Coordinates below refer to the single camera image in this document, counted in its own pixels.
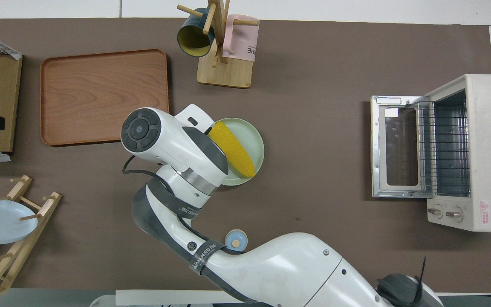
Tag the wooden mug tree stand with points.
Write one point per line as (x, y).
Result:
(224, 74)

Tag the dark blue mug yellow inside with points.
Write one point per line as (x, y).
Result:
(192, 40)

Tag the yellow corn cob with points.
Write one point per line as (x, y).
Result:
(232, 147)

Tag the pink mug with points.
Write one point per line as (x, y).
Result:
(239, 40)

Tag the brown table mat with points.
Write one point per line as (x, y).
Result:
(313, 64)

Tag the blue bell wooden knob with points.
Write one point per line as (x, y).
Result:
(237, 238)

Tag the red warning sticker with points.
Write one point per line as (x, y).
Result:
(484, 212)

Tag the wooden dish rack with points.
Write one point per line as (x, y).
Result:
(19, 251)

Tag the brown wooden serving tray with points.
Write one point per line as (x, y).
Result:
(96, 94)

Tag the cream oven knob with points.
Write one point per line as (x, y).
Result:
(454, 214)
(434, 211)

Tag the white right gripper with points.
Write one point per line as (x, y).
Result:
(194, 116)

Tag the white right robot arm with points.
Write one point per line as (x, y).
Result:
(296, 264)

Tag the pale green round plate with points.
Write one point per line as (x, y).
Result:
(256, 145)

